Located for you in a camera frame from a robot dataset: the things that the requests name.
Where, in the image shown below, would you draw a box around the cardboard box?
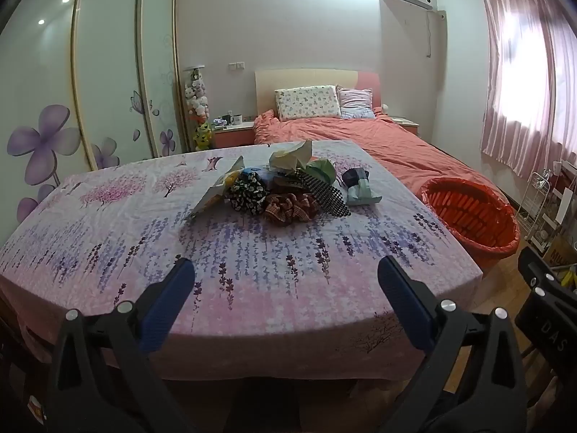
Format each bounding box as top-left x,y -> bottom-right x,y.
547,233 -> 577,274

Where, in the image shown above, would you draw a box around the red plastic waste basket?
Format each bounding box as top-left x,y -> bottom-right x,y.
421,177 -> 522,272

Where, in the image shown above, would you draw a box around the floral print tablecloth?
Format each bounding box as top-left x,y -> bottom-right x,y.
0,140 -> 484,382

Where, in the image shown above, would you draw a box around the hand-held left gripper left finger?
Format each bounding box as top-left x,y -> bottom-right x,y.
45,257 -> 196,433

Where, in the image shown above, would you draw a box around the floral sliding door wardrobe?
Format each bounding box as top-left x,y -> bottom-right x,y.
0,0 -> 191,231

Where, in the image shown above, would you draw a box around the floral print pillow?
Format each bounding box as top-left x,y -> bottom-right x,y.
274,85 -> 344,122

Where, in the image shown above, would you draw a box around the dark purple cloth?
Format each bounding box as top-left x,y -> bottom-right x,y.
342,168 -> 371,188

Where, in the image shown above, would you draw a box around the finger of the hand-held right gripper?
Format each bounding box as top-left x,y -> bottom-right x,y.
516,246 -> 570,301

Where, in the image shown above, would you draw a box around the white snack bag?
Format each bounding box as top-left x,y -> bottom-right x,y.
182,156 -> 246,223

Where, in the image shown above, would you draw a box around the pink curtain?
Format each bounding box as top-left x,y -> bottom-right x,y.
472,0 -> 577,182

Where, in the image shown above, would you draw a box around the cream and pink headboard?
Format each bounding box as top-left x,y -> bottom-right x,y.
255,69 -> 382,117

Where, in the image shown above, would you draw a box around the bed with salmon blanket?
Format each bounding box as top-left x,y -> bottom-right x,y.
251,109 -> 511,205

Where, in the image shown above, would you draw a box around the white wire rack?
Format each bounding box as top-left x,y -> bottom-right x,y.
514,169 -> 577,254

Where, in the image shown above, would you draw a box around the hanging stack of plush toys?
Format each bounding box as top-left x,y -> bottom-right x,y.
184,67 -> 212,123

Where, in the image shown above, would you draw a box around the yellow plush toy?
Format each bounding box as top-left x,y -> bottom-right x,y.
194,122 -> 214,152

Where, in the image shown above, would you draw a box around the black mesh cloth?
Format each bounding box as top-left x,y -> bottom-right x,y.
296,169 -> 352,218

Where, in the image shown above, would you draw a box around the brown patterned scrunchie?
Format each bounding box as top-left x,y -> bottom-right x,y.
264,192 -> 323,227

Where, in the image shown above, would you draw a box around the pink striped pillow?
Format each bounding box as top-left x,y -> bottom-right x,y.
336,86 -> 376,121

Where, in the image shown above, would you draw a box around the black floral scrunchie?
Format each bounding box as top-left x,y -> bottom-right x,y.
224,172 -> 269,215

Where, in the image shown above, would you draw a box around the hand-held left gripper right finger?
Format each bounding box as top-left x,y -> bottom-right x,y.
377,255 -> 529,433

